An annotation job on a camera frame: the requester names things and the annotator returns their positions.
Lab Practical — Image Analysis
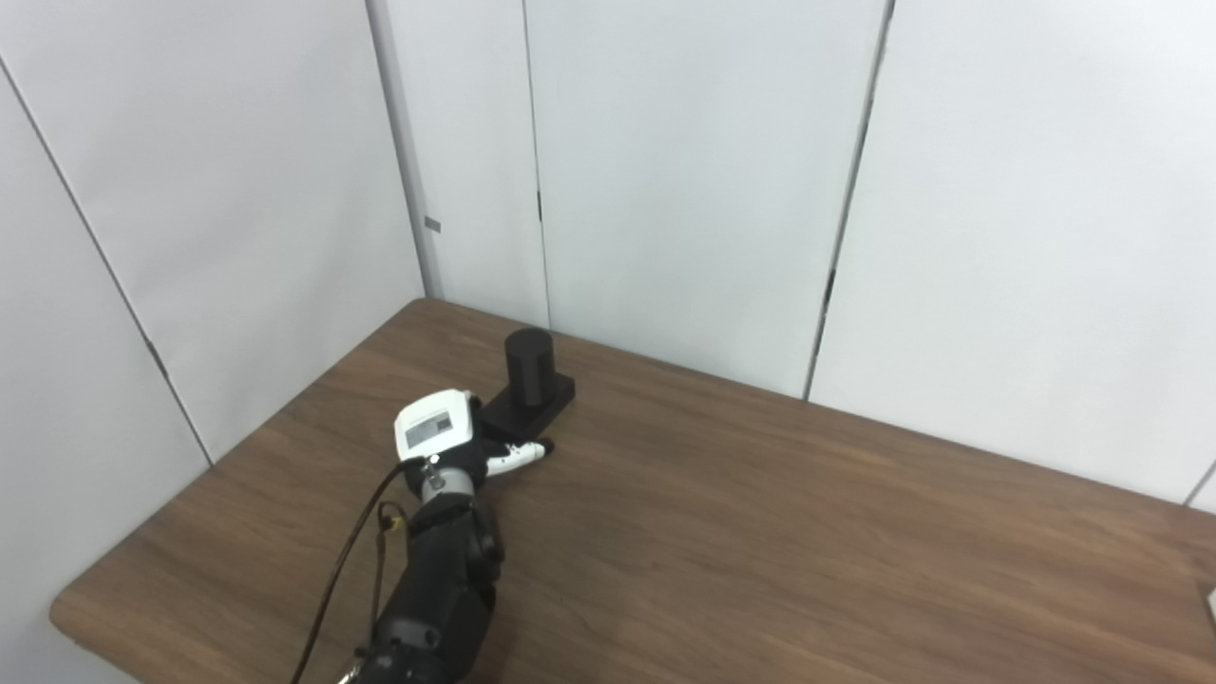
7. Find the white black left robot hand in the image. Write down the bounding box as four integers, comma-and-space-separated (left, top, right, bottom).
394, 388, 555, 500

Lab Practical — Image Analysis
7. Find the black peg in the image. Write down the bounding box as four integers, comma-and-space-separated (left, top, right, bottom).
475, 328, 577, 444

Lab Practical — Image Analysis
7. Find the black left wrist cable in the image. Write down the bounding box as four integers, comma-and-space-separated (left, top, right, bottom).
290, 461, 428, 684

